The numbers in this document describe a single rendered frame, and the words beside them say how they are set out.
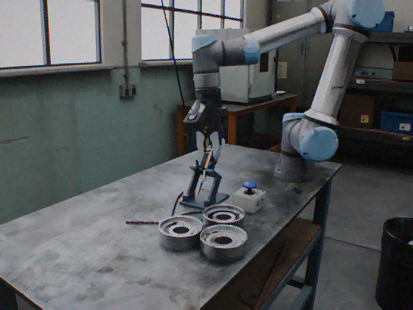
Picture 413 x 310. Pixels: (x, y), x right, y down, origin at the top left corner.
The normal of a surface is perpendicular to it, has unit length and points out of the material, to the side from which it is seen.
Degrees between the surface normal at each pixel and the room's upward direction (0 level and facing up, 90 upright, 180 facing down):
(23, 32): 90
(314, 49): 90
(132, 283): 0
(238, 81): 90
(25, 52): 90
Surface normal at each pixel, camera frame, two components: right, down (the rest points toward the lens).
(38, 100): 0.83, 0.16
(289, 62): -0.56, 0.22
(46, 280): 0.01, -0.96
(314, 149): 0.05, 0.39
